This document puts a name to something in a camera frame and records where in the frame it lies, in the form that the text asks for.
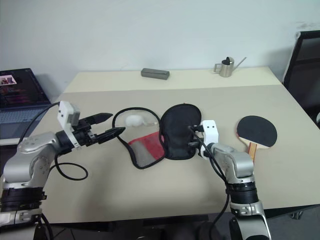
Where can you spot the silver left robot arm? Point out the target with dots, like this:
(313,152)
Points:
(27,155)

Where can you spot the white side desk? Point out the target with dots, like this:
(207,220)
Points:
(8,141)

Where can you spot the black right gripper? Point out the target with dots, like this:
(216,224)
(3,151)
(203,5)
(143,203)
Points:
(198,145)

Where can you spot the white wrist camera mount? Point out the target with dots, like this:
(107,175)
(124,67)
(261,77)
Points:
(65,112)
(210,132)

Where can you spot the grey rectangular box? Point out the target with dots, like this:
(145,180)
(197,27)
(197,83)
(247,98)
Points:
(155,73)

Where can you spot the small metal watering can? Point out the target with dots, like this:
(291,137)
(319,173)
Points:
(226,68)

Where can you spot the open laptop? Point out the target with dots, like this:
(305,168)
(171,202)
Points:
(20,87)

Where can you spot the table leg caster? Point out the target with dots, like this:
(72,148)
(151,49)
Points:
(296,215)

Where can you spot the black and red paddle case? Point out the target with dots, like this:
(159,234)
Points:
(177,130)

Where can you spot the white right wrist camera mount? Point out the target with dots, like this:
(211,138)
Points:
(210,132)

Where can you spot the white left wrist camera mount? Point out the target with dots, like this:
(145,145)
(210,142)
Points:
(65,112)

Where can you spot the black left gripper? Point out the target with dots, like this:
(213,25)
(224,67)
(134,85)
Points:
(83,135)

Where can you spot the black rubber table tennis paddle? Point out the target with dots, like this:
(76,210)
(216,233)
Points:
(257,130)

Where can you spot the white rounded chair part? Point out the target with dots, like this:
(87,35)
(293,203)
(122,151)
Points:
(318,119)

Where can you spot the black office chair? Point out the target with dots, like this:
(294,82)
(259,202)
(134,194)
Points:
(306,75)

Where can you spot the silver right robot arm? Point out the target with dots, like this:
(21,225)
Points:
(237,165)

